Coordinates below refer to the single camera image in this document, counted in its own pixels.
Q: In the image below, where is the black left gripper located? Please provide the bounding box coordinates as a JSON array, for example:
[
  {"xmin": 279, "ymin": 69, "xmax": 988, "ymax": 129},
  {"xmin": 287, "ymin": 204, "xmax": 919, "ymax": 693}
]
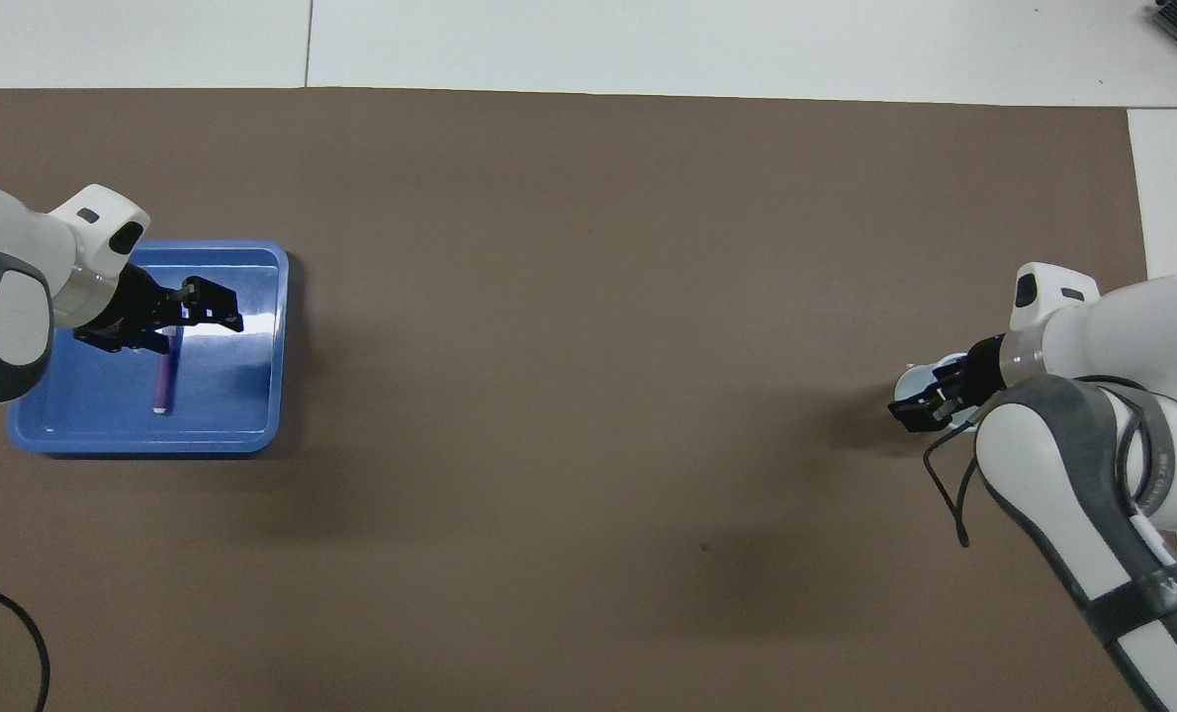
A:
[{"xmin": 73, "ymin": 264, "xmax": 245, "ymax": 356}]

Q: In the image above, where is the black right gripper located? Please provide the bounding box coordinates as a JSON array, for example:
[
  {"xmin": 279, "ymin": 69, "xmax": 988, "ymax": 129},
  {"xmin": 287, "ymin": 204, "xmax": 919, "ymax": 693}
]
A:
[{"xmin": 887, "ymin": 334, "xmax": 1009, "ymax": 437}]

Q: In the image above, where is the purple pen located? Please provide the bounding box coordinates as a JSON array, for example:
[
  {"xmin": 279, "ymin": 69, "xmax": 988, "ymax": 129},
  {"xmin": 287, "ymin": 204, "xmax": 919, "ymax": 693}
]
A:
[{"xmin": 151, "ymin": 326, "xmax": 185, "ymax": 416}]

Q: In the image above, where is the blue plastic tray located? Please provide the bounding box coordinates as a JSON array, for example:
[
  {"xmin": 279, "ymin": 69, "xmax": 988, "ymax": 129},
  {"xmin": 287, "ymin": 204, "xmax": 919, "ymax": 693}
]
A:
[{"xmin": 7, "ymin": 239, "xmax": 290, "ymax": 456}]

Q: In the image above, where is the translucent plastic cup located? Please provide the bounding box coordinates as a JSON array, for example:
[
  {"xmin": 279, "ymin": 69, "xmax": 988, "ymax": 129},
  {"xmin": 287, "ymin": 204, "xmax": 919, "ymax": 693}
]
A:
[{"xmin": 893, "ymin": 353, "xmax": 985, "ymax": 434}]

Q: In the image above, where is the brown table mat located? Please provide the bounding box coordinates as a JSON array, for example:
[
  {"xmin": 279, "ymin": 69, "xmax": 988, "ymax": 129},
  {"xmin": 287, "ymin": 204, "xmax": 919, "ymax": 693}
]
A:
[{"xmin": 0, "ymin": 87, "xmax": 1177, "ymax": 712}]

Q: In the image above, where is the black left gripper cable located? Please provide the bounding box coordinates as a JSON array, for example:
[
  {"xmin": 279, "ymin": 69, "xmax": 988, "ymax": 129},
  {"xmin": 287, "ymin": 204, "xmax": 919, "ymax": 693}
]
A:
[{"xmin": 0, "ymin": 574, "xmax": 51, "ymax": 712}]

